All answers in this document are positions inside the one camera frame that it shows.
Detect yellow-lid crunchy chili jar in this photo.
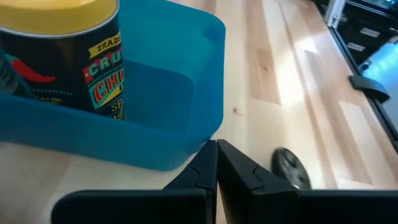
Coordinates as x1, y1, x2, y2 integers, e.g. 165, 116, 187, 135
0, 0, 125, 121

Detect black table frame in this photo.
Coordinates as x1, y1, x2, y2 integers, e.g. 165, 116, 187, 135
310, 0, 398, 153

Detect silver aluminium bracket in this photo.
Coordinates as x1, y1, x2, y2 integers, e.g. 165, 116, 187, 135
323, 0, 346, 29

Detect small black edge clip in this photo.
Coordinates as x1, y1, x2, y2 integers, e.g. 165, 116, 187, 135
348, 75, 391, 103

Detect teal-blue rectangular plastic bin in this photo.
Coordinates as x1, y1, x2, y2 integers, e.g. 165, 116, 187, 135
0, 0, 226, 172

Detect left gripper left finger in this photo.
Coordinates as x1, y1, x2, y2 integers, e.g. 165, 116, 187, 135
51, 139, 218, 224

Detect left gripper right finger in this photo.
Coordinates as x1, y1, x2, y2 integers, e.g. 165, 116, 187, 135
216, 139, 398, 224

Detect black spoon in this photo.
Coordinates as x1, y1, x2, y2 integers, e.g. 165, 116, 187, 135
271, 147, 312, 190

